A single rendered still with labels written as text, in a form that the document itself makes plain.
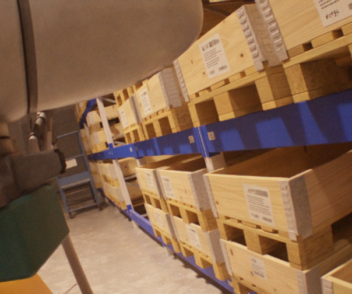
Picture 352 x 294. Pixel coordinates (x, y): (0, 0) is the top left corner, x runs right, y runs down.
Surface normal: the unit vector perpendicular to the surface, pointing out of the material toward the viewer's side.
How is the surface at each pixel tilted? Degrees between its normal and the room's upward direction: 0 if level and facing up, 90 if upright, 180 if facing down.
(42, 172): 90
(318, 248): 90
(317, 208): 90
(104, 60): 135
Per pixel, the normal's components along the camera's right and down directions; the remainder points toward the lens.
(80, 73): 0.44, 0.72
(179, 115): 0.27, -0.04
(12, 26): 0.49, -0.03
